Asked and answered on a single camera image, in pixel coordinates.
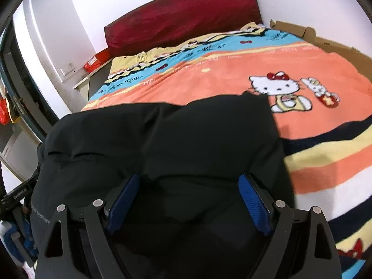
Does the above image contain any red hanging bag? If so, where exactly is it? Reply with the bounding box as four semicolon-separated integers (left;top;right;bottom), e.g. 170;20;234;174
0;97;11;125

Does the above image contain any dark teal door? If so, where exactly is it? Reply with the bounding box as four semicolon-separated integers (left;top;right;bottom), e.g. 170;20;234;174
0;20;60;157

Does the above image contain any white bedside table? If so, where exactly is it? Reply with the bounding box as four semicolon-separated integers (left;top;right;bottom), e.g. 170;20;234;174
73;60;114;103

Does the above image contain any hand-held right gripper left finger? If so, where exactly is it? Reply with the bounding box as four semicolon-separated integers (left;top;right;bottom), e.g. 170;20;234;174
34;172;142;279

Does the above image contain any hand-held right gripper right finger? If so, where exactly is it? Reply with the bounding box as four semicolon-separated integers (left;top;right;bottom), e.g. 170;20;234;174
238;172;342;279

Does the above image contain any black hooded jacket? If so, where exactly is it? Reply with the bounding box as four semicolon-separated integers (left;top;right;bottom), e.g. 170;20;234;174
30;91;296;279

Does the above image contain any red box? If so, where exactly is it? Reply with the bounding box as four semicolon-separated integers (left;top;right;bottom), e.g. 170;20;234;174
83;49;111;73

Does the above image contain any flattened cardboard box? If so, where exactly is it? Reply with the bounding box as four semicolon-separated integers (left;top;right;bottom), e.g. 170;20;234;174
269;20;372;82

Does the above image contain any striped cartoon printed blanket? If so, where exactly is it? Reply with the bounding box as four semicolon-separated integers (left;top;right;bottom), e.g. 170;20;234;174
80;22;372;279

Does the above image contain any red padded headboard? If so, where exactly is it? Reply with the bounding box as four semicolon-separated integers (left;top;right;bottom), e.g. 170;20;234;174
104;0;263;57

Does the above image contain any white wall socket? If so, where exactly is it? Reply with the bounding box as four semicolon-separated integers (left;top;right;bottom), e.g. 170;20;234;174
60;62;76;77

